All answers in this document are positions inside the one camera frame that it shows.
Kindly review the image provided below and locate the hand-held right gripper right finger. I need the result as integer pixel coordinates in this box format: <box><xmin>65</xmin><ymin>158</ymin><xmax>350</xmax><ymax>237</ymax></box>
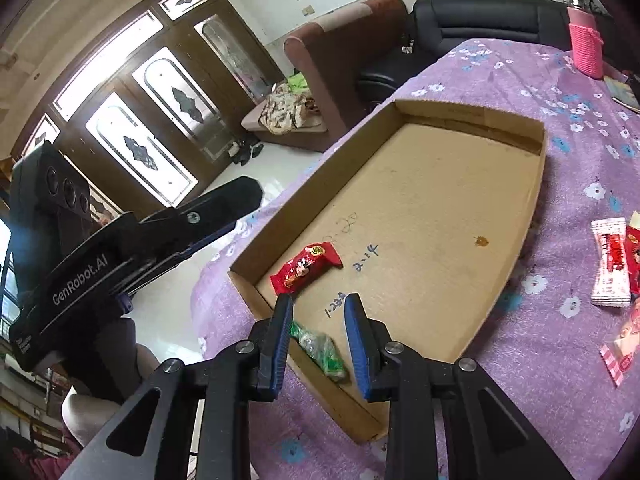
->
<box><xmin>344</xmin><ymin>292</ymin><xmax>576</xmax><ymax>480</ymax></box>

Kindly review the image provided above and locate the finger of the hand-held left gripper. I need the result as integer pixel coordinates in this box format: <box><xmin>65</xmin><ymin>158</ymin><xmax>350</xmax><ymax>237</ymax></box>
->
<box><xmin>139</xmin><ymin>176</ymin><xmax>264</xmax><ymax>262</ymax></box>
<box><xmin>114</xmin><ymin>221</ymin><xmax>239</xmax><ymax>294</ymax></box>

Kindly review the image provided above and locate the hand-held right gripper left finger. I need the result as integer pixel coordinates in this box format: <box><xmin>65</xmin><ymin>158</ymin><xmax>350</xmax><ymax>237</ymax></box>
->
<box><xmin>60</xmin><ymin>292</ymin><xmax>296</xmax><ymax>480</ymax></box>

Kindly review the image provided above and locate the shallow cardboard box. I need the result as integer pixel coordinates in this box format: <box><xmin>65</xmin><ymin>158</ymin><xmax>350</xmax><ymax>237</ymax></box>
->
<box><xmin>227</xmin><ymin>99</ymin><xmax>548</xmax><ymax>445</ymax></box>

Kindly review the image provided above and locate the dark red snack packet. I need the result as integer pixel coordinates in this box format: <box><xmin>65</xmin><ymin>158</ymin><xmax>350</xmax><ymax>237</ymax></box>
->
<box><xmin>625</xmin><ymin>225</ymin><xmax>640</xmax><ymax>298</ymax></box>

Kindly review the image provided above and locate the green snack packet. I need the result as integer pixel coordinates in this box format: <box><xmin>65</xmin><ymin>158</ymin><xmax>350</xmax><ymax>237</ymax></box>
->
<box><xmin>290</xmin><ymin>321</ymin><xmax>348</xmax><ymax>383</ymax></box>

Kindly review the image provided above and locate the red cartoon snack packet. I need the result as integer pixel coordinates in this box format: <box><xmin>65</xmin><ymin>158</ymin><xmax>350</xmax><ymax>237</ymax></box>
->
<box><xmin>270</xmin><ymin>241</ymin><xmax>344</xmax><ymax>295</ymax></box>

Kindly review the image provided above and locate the wooden door with glass panels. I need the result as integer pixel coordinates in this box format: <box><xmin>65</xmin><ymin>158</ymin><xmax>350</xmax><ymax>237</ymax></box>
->
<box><xmin>10</xmin><ymin>0</ymin><xmax>286</xmax><ymax>241</ymax></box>

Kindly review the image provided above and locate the pile of clothes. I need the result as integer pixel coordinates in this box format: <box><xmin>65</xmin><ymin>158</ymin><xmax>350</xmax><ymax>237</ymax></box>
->
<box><xmin>257</xmin><ymin>72</ymin><xmax>321</xmax><ymax>135</ymax></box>

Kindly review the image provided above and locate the purple floral tablecloth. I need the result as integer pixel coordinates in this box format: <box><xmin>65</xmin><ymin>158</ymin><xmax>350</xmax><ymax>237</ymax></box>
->
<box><xmin>190</xmin><ymin>37</ymin><xmax>640</xmax><ymax>480</ymax></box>

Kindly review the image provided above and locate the brown armchair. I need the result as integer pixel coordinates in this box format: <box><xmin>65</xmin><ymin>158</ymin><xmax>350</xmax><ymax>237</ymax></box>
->
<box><xmin>241</xmin><ymin>0</ymin><xmax>408</xmax><ymax>153</ymax></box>

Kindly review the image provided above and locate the white and red snack packet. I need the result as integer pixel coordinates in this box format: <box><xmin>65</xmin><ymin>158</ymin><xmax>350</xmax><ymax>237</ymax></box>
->
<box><xmin>590</xmin><ymin>217</ymin><xmax>632</xmax><ymax>307</ymax></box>

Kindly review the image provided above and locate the pink checkered snack packet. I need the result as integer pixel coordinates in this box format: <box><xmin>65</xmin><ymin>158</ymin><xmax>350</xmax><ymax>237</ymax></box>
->
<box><xmin>600</xmin><ymin>295</ymin><xmax>640</xmax><ymax>388</ymax></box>

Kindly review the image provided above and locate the black leather sofa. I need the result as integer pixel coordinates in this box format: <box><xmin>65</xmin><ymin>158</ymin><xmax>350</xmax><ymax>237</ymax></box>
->
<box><xmin>355</xmin><ymin>0</ymin><xmax>618</xmax><ymax>106</ymax></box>

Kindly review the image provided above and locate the small book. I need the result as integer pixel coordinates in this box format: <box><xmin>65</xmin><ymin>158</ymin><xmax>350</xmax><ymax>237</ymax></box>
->
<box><xmin>602</xmin><ymin>75</ymin><xmax>640</xmax><ymax>113</ymax></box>

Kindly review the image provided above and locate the bottle with pink knit sleeve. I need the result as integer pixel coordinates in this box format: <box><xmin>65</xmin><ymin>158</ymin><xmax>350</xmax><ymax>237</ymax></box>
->
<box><xmin>565</xmin><ymin>0</ymin><xmax>606</xmax><ymax>80</ymax></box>

